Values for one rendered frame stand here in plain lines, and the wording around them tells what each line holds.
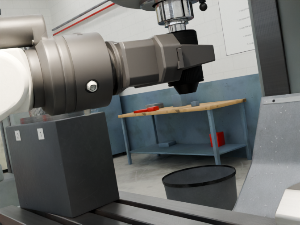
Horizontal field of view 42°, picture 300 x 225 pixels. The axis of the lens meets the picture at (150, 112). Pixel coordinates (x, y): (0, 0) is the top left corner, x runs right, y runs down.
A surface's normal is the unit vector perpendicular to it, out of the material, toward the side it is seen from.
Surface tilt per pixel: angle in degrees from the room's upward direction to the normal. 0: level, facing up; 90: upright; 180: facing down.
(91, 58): 76
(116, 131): 90
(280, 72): 90
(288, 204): 40
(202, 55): 90
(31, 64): 66
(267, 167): 48
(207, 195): 94
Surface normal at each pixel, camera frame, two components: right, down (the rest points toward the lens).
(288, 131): -0.77, -0.28
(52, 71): 0.37, -0.07
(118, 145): 0.61, -0.06
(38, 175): -0.70, 0.15
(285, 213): -0.63, -0.65
